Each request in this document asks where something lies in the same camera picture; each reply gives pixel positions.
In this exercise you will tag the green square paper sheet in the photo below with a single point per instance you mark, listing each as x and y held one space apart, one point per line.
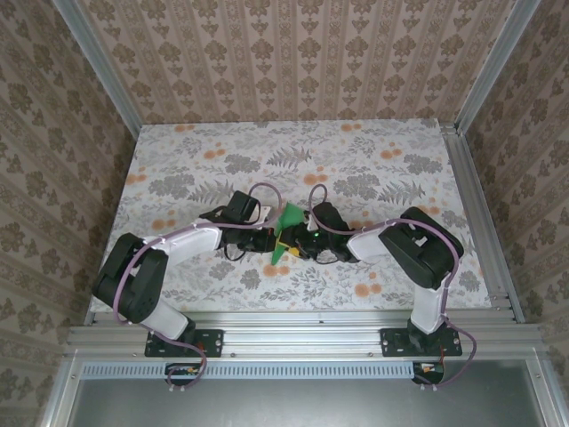
293 215

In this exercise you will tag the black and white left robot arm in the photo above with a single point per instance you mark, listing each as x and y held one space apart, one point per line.
133 280

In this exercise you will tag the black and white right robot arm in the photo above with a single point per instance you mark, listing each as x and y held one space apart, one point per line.
422 253

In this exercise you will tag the grey metal sheet panel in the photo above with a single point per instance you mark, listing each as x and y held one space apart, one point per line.
302 405

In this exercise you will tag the floral patterned table cover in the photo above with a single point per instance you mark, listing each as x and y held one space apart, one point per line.
266 147

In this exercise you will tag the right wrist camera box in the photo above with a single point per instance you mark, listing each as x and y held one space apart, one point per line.
329 213

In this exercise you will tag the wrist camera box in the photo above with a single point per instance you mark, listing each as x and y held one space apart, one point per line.
329 213
242 207

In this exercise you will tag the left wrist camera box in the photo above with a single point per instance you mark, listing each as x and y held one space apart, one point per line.
242 207

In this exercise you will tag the aluminium mounting rail beam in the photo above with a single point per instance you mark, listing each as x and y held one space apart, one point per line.
302 338

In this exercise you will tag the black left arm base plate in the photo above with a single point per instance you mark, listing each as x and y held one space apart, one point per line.
213 342

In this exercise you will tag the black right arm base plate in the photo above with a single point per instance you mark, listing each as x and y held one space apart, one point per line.
391 342

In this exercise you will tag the aluminium side rail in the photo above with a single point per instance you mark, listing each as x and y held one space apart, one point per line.
466 178

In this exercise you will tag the aluminium frame post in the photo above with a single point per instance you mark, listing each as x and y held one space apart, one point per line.
493 66
98 66

